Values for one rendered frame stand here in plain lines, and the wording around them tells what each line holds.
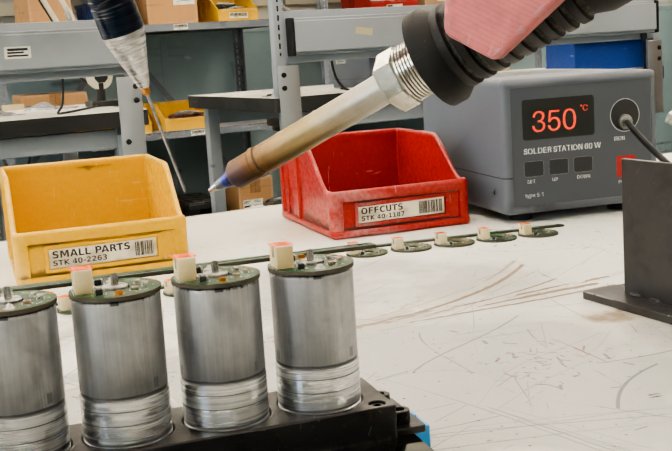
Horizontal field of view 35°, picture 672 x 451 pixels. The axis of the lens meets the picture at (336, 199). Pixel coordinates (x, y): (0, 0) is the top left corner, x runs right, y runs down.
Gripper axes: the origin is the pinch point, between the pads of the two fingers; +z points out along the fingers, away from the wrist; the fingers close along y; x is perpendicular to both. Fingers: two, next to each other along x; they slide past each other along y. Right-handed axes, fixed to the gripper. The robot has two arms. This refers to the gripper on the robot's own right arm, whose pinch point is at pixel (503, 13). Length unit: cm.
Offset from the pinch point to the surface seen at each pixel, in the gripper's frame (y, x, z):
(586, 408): -9.6, 5.8, 11.7
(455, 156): -49, -12, 18
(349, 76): -258, -106, 74
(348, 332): -2.2, -0.7, 10.3
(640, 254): -23.4, 3.9, 10.1
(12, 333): 4.4, -6.8, 12.2
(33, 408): 4.1, -5.6, 13.9
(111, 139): -192, -133, 101
